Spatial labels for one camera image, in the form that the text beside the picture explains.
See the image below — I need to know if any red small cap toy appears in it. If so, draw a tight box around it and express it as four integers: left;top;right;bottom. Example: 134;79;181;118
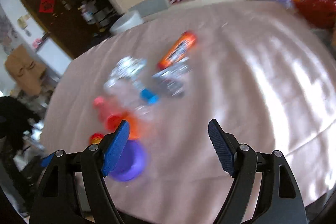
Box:
89;132;104;145

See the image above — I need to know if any red orange wrapper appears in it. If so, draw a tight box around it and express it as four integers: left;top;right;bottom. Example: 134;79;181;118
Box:
103;111;144;140

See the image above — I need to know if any blue white small bottle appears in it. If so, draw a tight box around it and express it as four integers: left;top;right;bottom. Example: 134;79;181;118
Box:
132;80;159;105

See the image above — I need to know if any silver foil snack wrapper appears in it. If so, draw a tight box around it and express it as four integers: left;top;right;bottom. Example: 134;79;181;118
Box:
152;57;190;97

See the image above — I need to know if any orange candy tube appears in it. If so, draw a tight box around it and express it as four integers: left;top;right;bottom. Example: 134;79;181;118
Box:
157;31;197;70

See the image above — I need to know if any pink satin tablecloth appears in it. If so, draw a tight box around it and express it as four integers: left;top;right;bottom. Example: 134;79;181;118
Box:
42;1;335;223

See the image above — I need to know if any white round stool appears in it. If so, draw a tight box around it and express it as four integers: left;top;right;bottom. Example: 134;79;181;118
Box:
109;11;144;35

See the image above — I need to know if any dark brown door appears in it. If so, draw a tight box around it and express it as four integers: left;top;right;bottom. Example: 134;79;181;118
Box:
20;0;109;59

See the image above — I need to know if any red plastic bag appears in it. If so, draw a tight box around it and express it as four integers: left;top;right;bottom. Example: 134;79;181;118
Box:
297;0;335;29

